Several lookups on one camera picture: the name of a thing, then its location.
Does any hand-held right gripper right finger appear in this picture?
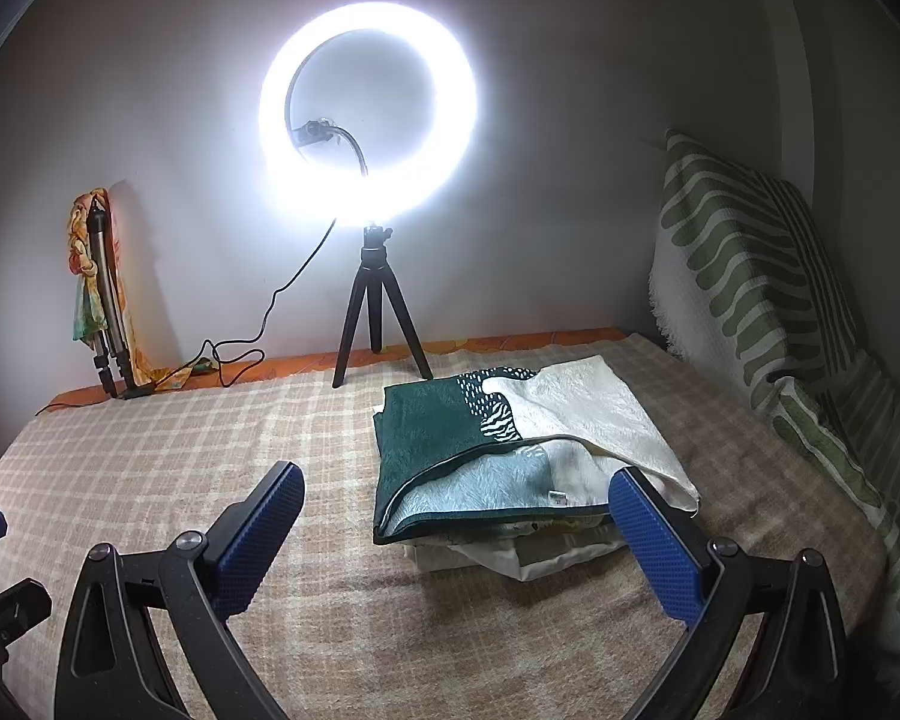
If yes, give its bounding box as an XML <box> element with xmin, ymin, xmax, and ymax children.
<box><xmin>609</xmin><ymin>466</ymin><xmax>848</xmax><ymax>720</ymax></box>

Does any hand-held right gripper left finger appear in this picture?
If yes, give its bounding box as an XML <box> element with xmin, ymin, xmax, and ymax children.
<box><xmin>54</xmin><ymin>461</ymin><xmax>306</xmax><ymax>720</ymax></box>

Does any green and cream cloth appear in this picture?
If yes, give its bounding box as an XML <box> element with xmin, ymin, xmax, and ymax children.
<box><xmin>373</xmin><ymin>355</ymin><xmax>702</xmax><ymax>547</ymax></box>

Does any folded cream cloth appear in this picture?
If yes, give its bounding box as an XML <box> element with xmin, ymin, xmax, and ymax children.
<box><xmin>401</xmin><ymin>517</ymin><xmax>623</xmax><ymax>582</ymax></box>

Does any beige plaid blanket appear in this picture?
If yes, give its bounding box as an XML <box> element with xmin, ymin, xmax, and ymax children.
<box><xmin>0</xmin><ymin>334</ymin><xmax>890</xmax><ymax>720</ymax></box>

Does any flat leaf print pillow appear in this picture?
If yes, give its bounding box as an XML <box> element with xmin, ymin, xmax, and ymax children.
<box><xmin>769</xmin><ymin>356</ymin><xmax>900</xmax><ymax>661</ymax></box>

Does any folded metal tripod stand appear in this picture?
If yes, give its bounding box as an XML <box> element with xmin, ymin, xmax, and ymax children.
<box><xmin>82</xmin><ymin>208</ymin><xmax>158</xmax><ymax>400</ymax></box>

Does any black mini tripod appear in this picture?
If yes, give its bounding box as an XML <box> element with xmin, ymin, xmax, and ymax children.
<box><xmin>332</xmin><ymin>223</ymin><xmax>434</xmax><ymax>389</ymax></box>

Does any white leaf print pillow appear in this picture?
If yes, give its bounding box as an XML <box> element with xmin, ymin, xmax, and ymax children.
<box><xmin>649</xmin><ymin>127</ymin><xmax>863</xmax><ymax>406</ymax></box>

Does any yellow green scarf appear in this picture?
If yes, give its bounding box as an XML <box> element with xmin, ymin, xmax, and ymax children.
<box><xmin>64</xmin><ymin>184</ymin><xmax>218</xmax><ymax>391</ymax></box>

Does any green striped pillow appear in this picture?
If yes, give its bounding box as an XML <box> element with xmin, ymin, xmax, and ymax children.
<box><xmin>754</xmin><ymin>169</ymin><xmax>871</xmax><ymax>368</ymax></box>

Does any gooseneck phone holder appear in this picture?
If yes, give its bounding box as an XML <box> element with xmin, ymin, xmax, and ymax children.
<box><xmin>289</xmin><ymin>115</ymin><xmax>368</xmax><ymax>177</ymax></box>

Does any thin black ring light cable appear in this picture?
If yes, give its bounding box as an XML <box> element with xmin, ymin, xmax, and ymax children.
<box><xmin>36</xmin><ymin>214</ymin><xmax>338</xmax><ymax>417</ymax></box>

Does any white ring light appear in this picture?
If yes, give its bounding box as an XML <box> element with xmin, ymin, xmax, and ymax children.
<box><xmin>259</xmin><ymin>4</ymin><xmax>481</xmax><ymax>203</ymax></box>

